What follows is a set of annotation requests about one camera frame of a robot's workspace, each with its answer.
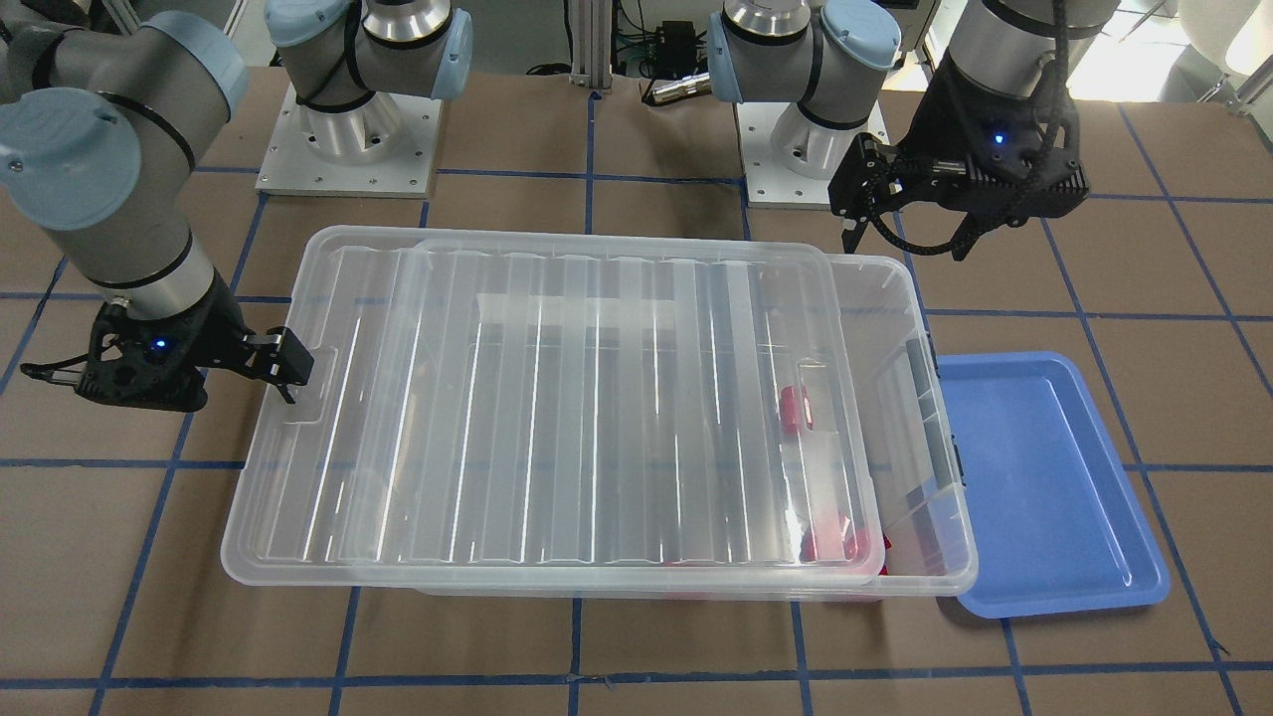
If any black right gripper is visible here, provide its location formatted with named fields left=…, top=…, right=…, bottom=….
left=76, top=273, right=314, bottom=412

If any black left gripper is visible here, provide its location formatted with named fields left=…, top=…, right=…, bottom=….
left=827, top=60, right=1090, bottom=262

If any clear plastic box lid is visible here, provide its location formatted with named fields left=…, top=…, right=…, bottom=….
left=220, top=226, right=885, bottom=600

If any red block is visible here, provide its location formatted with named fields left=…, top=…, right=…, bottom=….
left=779, top=385, right=813, bottom=436
left=797, top=516, right=894, bottom=575

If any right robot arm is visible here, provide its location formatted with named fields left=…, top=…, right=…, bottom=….
left=3, top=1, right=474, bottom=413

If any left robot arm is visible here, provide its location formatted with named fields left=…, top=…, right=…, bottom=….
left=707, top=1, right=1116, bottom=262

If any clear plastic storage box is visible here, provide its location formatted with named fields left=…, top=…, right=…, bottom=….
left=376, top=236, right=976, bottom=600

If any blue plastic tray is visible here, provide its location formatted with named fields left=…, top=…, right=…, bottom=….
left=938, top=352, right=1172, bottom=620

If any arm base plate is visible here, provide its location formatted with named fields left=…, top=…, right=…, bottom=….
left=735, top=101, right=889, bottom=210
left=256, top=88, right=446, bottom=199

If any aluminium frame post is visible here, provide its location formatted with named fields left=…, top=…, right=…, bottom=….
left=566, top=0, right=614, bottom=94

